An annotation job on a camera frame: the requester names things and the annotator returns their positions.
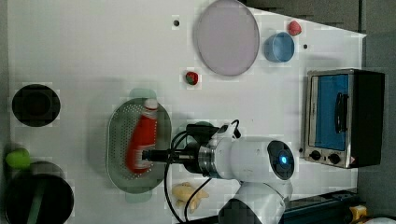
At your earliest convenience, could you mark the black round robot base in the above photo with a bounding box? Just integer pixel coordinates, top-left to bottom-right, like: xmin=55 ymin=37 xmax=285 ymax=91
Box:
xmin=11 ymin=84 xmax=61 ymax=127

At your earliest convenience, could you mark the black round bin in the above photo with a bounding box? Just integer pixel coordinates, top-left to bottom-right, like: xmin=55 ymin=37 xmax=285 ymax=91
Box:
xmin=5 ymin=161 xmax=75 ymax=224

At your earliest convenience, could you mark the large grey round plate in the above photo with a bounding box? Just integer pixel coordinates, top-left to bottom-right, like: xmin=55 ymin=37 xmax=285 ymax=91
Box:
xmin=194 ymin=0 xmax=261 ymax=76

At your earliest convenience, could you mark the green plastic strainer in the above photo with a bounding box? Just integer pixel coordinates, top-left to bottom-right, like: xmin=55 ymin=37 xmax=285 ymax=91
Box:
xmin=106 ymin=89 xmax=172 ymax=203

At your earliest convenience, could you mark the silver toaster oven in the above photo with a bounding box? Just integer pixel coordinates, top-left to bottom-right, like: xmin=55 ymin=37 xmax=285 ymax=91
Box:
xmin=304 ymin=69 xmax=385 ymax=169

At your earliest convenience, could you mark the red plush ketchup bottle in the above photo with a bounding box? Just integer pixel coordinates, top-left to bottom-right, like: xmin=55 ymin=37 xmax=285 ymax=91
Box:
xmin=125 ymin=99 xmax=158 ymax=175

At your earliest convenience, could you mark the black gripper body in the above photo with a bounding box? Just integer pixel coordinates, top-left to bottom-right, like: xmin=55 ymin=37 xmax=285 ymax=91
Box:
xmin=174 ymin=143 xmax=203 ymax=174

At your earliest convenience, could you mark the yellow plush chicken toy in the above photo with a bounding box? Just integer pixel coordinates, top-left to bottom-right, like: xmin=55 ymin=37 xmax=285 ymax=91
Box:
xmin=172 ymin=182 xmax=209 ymax=214

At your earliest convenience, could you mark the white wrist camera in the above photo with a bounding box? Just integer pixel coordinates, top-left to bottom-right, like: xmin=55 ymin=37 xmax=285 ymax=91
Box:
xmin=207 ymin=119 xmax=241 ymax=144

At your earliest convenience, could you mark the small red strawberry toy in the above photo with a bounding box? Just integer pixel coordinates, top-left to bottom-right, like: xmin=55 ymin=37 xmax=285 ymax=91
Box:
xmin=185 ymin=72 xmax=199 ymax=85

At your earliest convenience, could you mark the green ball toy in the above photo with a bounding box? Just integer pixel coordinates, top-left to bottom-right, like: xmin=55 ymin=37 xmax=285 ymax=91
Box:
xmin=6 ymin=148 xmax=31 ymax=170

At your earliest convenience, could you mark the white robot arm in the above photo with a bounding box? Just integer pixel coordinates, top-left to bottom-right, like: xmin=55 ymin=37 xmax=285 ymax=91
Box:
xmin=142 ymin=137 xmax=294 ymax=224

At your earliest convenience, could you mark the blue plastic bowl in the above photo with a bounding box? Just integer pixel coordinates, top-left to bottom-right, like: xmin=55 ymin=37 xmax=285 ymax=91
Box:
xmin=263 ymin=32 xmax=295 ymax=63

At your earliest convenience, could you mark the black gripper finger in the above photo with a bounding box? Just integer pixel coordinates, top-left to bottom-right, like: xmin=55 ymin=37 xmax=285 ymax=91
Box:
xmin=142 ymin=149 xmax=173 ymax=162

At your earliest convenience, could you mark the yellow red emergency button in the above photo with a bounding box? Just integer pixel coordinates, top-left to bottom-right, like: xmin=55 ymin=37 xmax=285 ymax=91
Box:
xmin=349 ymin=205 xmax=367 ymax=224

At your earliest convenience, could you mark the black cable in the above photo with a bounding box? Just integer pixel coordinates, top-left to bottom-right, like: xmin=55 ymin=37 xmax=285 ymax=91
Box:
xmin=163 ymin=130 xmax=213 ymax=224

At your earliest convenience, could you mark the pink strawberry toy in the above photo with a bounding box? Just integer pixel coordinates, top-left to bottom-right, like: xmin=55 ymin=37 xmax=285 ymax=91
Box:
xmin=288 ymin=21 xmax=302 ymax=36

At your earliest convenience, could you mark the blue metal rail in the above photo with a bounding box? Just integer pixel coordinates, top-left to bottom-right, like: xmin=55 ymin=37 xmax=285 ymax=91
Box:
xmin=279 ymin=190 xmax=361 ymax=224

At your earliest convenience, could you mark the green plastic mug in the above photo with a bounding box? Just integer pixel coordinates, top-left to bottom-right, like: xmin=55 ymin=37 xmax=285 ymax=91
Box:
xmin=177 ymin=121 xmax=219 ymax=145

